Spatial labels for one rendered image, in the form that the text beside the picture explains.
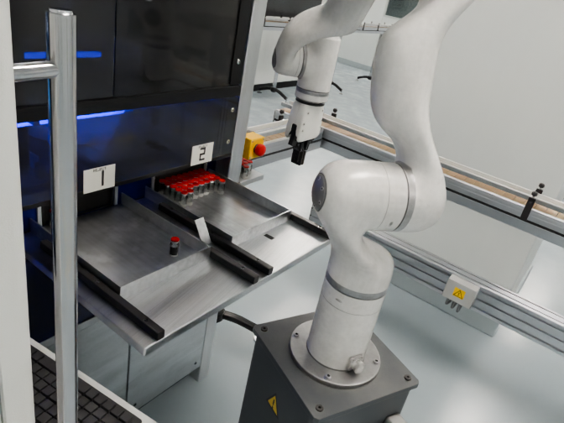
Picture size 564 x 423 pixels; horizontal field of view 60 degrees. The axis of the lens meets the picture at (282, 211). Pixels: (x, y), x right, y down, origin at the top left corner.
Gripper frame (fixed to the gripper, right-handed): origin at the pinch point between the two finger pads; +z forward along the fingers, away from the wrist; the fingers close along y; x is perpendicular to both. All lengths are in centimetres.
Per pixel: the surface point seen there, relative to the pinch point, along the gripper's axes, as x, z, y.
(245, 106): -28.0, -4.1, -9.6
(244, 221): -8.8, 22.2, 6.8
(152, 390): -28, 97, 18
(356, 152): -22, 22, -82
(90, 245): -23, 22, 47
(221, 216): -15.0, 22.2, 10.0
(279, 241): 3.6, 22.4, 6.6
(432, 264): 25, 56, -84
